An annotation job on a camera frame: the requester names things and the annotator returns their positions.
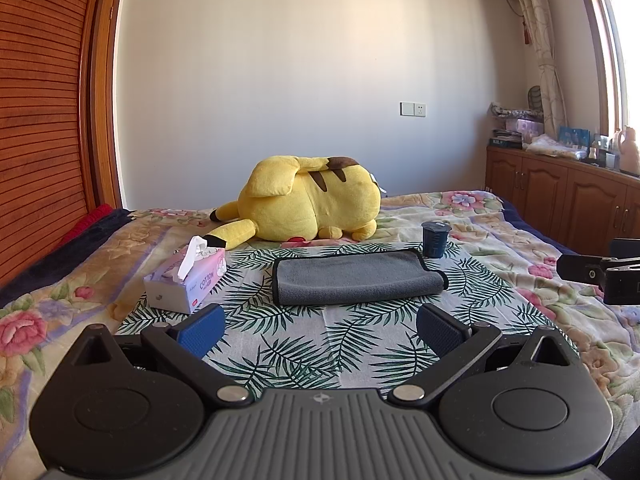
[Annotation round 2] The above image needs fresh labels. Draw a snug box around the wooden louvered wardrobe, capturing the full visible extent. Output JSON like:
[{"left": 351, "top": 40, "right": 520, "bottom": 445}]
[{"left": 0, "top": 0, "right": 114, "bottom": 287}]

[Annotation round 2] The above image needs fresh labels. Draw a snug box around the leaf print cloth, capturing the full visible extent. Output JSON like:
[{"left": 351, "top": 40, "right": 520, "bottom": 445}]
[{"left": 114, "top": 242, "right": 532, "bottom": 402}]

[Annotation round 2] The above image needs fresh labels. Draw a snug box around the wooden window frame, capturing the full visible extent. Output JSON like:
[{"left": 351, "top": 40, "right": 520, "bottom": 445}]
[{"left": 575, "top": 0, "right": 640, "bottom": 142}]

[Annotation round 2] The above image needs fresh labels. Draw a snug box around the clear plastic bag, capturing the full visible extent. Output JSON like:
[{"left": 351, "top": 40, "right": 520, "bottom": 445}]
[{"left": 525, "top": 135, "right": 591, "bottom": 160}]

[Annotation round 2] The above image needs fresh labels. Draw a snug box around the pink ceramic jug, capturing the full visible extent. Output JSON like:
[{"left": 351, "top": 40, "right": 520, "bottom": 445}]
[{"left": 619, "top": 125, "right": 640, "bottom": 174}]

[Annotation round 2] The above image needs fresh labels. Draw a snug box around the purple and grey towel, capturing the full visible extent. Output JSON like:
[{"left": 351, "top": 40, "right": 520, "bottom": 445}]
[{"left": 271, "top": 249, "right": 447, "bottom": 307}]

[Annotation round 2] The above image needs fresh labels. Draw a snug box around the floral fabric bundle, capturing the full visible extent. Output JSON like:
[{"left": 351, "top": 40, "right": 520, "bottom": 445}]
[{"left": 490, "top": 102, "right": 544, "bottom": 120}]

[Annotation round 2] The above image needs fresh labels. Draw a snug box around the pink tissue box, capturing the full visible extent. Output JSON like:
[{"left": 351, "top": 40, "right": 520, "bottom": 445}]
[{"left": 144, "top": 235, "right": 227, "bottom": 315}]

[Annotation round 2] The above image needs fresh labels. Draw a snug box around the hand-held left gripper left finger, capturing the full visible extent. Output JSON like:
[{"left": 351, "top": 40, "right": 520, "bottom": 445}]
[{"left": 65, "top": 302, "right": 254, "bottom": 409}]

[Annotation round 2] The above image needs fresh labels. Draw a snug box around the blue printed box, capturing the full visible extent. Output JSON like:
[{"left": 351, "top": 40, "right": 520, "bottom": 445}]
[{"left": 557, "top": 126, "right": 591, "bottom": 149}]

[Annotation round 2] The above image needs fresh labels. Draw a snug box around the wooden cabinet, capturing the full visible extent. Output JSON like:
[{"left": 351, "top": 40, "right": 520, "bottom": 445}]
[{"left": 485, "top": 145, "right": 640, "bottom": 262}]

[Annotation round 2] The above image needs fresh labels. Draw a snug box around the patterned beige curtain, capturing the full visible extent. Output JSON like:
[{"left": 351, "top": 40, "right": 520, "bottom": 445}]
[{"left": 505, "top": 0, "right": 569, "bottom": 137}]

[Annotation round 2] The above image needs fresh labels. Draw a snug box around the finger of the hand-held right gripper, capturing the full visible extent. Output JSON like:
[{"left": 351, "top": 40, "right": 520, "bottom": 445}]
[
  {"left": 610, "top": 238, "right": 640, "bottom": 260},
  {"left": 557, "top": 254, "right": 640, "bottom": 284}
]

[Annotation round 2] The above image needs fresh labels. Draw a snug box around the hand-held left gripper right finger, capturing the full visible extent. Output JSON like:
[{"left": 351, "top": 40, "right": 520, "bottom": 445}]
[{"left": 387, "top": 302, "right": 584, "bottom": 409}]

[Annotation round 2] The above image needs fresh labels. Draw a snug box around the stack of dark books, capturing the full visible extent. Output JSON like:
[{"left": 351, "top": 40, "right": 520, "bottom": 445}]
[{"left": 491, "top": 130, "right": 524, "bottom": 150}]

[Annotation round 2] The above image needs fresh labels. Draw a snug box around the dark blue cup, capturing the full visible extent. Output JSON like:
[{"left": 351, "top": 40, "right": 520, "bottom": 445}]
[{"left": 421, "top": 221, "right": 451, "bottom": 260}]

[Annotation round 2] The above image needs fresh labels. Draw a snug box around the red cloth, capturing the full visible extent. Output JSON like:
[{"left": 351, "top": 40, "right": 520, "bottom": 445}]
[{"left": 60, "top": 203, "right": 115, "bottom": 246}]

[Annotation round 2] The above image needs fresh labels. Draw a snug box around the yellow plush toy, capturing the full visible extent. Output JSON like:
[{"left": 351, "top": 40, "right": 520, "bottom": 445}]
[{"left": 209, "top": 156, "right": 384, "bottom": 251}]

